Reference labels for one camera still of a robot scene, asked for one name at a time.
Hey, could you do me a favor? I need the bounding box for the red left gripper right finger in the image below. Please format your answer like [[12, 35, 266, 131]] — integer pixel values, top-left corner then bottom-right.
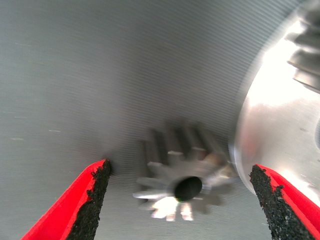
[[248, 163, 320, 240]]

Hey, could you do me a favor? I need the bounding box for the dark grey table cloth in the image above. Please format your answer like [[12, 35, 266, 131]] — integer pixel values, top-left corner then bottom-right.
[[0, 0, 320, 240]]

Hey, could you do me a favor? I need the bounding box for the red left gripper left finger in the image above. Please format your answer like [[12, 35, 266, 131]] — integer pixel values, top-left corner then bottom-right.
[[21, 158, 112, 240]]

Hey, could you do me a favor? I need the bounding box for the round metal carrier plate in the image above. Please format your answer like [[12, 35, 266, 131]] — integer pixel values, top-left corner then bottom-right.
[[228, 0, 320, 198]]

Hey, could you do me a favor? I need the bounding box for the small steel planetary gear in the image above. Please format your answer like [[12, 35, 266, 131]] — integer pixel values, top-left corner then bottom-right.
[[286, 0, 320, 95], [132, 122, 238, 222]]

